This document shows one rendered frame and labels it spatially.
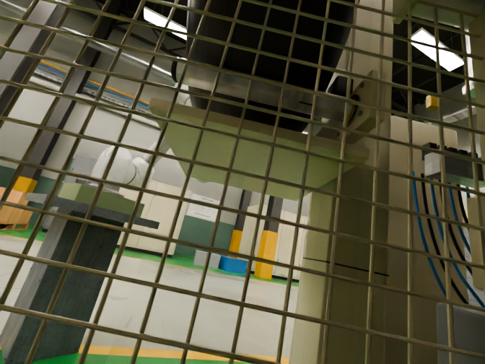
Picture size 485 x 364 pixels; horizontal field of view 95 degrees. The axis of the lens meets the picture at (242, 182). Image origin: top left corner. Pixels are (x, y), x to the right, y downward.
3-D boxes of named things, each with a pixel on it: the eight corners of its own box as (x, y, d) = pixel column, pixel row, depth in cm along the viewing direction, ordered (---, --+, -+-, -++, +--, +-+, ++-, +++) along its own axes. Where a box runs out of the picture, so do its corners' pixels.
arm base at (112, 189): (69, 183, 119) (73, 173, 120) (111, 196, 135) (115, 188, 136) (79, 183, 107) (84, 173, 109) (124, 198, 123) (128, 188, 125)
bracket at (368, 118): (302, 184, 74) (305, 157, 77) (385, 120, 36) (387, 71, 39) (291, 182, 74) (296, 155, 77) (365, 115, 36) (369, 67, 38)
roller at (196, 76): (362, 103, 40) (350, 127, 42) (354, 97, 43) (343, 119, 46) (170, 57, 39) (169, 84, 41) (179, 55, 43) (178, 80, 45)
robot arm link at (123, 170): (81, 175, 118) (99, 138, 124) (106, 185, 135) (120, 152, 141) (107, 180, 115) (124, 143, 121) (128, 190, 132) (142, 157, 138)
